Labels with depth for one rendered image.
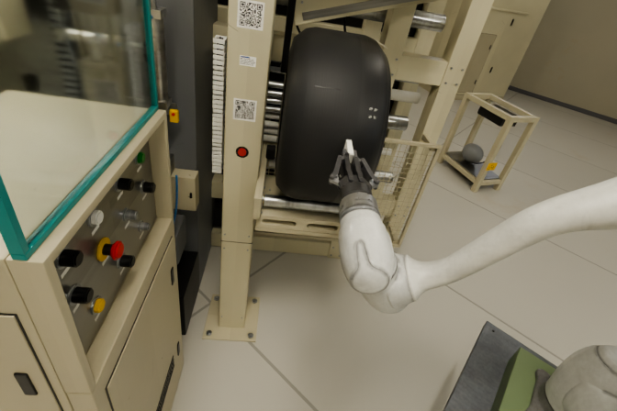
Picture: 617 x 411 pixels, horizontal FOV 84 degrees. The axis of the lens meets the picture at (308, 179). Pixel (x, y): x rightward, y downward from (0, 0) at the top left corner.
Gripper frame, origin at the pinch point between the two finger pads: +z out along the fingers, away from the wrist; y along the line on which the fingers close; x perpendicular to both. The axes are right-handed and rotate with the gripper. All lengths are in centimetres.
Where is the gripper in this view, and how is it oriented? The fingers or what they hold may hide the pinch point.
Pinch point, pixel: (348, 150)
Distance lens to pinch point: 95.9
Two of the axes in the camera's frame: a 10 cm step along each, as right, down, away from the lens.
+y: -9.9, -1.1, -1.2
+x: -1.6, 7.4, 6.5
